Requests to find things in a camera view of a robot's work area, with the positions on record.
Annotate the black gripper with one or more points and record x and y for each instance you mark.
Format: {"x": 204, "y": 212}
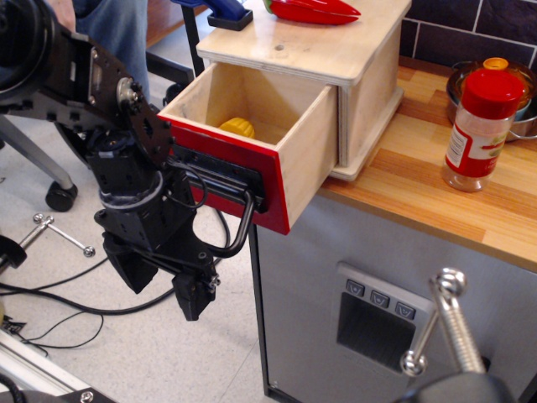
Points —
{"x": 147, "y": 217}

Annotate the wooden drawer with red front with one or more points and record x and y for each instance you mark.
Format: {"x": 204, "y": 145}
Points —
{"x": 295, "y": 120}

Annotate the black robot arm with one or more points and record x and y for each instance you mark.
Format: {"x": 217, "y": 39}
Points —
{"x": 49, "y": 73}

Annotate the blue clamp on box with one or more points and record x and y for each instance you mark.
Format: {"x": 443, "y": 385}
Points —
{"x": 226, "y": 14}

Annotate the wooden box housing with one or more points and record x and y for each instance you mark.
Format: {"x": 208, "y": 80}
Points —
{"x": 361, "y": 59}

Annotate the office chair base with caster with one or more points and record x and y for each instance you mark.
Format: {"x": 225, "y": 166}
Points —
{"x": 63, "y": 192}

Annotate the metal clamp screw at left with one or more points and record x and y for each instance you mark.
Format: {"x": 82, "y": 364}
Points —
{"x": 44, "y": 223}

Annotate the yellow toy corn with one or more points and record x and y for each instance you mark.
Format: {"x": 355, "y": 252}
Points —
{"x": 239, "y": 126}

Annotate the grey toy kitchen cabinet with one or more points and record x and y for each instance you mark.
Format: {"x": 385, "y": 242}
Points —
{"x": 345, "y": 294}

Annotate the person in blue jeans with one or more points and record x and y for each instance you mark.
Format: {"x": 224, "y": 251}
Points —
{"x": 119, "y": 26}

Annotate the red toy chili pepper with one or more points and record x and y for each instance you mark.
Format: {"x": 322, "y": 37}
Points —
{"x": 329, "y": 12}

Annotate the spice jar with red lid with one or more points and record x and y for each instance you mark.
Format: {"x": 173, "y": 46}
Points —
{"x": 485, "y": 114}

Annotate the aluminium frame rail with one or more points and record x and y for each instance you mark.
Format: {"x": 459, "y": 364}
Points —
{"x": 34, "y": 373}

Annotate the metal clamp screw near camera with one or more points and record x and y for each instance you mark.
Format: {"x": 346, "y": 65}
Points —
{"x": 446, "y": 287}

